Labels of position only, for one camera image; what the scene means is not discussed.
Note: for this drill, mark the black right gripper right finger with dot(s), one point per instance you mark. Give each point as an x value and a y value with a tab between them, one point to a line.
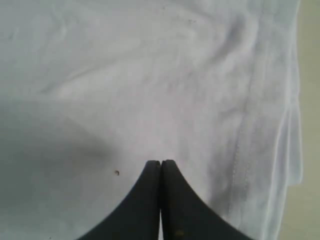
184	215

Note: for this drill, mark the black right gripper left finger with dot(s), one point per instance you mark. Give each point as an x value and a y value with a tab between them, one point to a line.
137	217

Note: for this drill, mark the white t-shirt red Chinese lettering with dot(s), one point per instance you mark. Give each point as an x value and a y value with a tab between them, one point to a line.
92	89

